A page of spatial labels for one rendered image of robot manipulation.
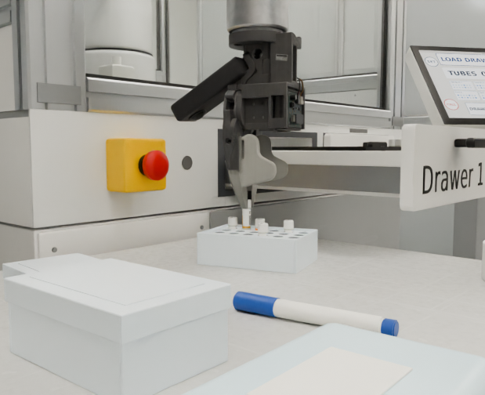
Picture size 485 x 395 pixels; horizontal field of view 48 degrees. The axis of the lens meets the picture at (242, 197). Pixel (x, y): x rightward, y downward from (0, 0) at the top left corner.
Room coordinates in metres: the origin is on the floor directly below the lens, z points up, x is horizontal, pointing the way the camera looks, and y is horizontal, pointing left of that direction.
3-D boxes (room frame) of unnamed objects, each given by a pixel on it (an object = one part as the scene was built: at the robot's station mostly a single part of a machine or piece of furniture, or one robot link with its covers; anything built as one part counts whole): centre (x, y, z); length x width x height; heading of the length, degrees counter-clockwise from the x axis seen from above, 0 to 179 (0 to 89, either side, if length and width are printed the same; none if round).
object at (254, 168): (0.66, -0.01, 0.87); 0.06 x 0.03 x 0.09; 66
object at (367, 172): (0.93, -0.15, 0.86); 0.40 x 0.26 x 0.06; 48
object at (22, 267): (0.55, 0.18, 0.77); 0.13 x 0.09 x 0.02; 44
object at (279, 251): (0.65, -0.02, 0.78); 0.12 x 0.08 x 0.04; 66
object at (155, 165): (0.72, 0.12, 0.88); 0.04 x 0.03 x 0.04; 138
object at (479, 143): (0.77, -0.32, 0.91); 0.07 x 0.04 x 0.01; 138
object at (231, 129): (0.67, 0.01, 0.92); 0.05 x 0.02 x 0.09; 156
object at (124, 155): (0.74, 0.14, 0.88); 0.07 x 0.05 x 0.07; 138
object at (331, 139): (1.24, -0.27, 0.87); 0.29 x 0.02 x 0.11; 138
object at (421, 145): (0.79, -0.30, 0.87); 0.29 x 0.02 x 0.11; 138
